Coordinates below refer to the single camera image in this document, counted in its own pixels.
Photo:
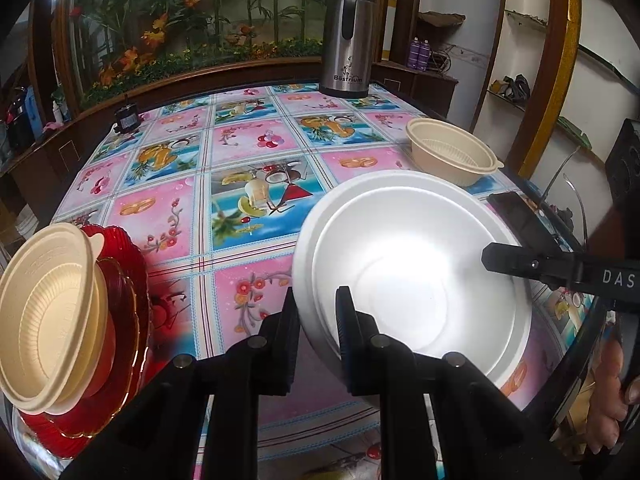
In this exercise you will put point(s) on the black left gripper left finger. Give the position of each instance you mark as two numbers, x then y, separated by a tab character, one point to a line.
198	418

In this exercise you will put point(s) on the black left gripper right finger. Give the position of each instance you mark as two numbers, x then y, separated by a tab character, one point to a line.
439	418

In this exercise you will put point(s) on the beige plastic bowl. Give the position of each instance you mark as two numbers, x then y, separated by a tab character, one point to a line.
53	319
449	152

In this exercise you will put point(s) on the white foam plate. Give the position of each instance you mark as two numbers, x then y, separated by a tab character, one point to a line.
409	248

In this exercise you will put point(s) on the person's right hand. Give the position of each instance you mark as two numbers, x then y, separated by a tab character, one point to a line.
609	402

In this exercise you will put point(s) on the red glass scalloped plate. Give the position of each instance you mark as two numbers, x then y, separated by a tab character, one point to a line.
124	270

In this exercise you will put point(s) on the purple spray cans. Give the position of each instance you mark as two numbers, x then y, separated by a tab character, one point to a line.
419	55

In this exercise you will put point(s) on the brown wooden cabinet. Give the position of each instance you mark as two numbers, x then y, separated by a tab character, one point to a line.
40	173

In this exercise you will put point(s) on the small black jar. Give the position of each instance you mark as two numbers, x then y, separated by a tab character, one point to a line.
127	118

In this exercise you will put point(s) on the stainless steel thermos jug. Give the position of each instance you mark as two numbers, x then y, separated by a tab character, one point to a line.
346	54

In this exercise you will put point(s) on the artificial flower display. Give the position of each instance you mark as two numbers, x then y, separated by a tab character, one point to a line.
120	45

